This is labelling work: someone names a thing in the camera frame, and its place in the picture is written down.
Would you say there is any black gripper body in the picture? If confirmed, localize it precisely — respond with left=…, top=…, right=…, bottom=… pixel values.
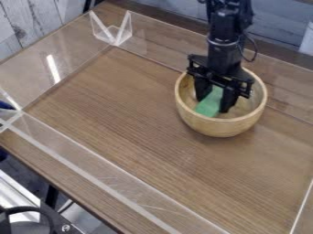
left=187, top=38, right=254, bottom=98

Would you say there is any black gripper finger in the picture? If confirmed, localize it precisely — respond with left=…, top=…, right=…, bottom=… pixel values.
left=193, top=76, right=212, bottom=101
left=220, top=87, right=237, bottom=113

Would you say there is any green rectangular block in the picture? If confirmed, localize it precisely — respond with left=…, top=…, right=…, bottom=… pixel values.
left=193, top=86, right=221, bottom=118

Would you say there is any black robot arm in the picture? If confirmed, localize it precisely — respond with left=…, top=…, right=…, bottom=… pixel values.
left=187, top=0, right=255, bottom=113

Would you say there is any light wooden bowl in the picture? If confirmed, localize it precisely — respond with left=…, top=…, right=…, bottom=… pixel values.
left=173, top=69, right=267, bottom=138

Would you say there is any blue object at left edge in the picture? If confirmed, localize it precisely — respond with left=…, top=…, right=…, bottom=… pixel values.
left=0, top=101, right=15, bottom=110

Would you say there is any black table leg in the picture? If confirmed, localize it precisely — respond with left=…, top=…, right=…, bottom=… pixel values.
left=45, top=186, right=60, bottom=209

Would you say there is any clear acrylic corner bracket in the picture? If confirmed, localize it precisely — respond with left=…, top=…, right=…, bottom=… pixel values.
left=89, top=11, right=132, bottom=47

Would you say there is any clear acrylic barrier wall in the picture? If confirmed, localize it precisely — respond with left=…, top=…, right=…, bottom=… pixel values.
left=0, top=11, right=313, bottom=234

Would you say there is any black metal bracket with screw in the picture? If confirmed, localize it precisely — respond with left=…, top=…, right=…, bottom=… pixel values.
left=40, top=204, right=84, bottom=234

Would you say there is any black cable loop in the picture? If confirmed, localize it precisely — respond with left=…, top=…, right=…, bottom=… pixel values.
left=0, top=206, right=56, bottom=234

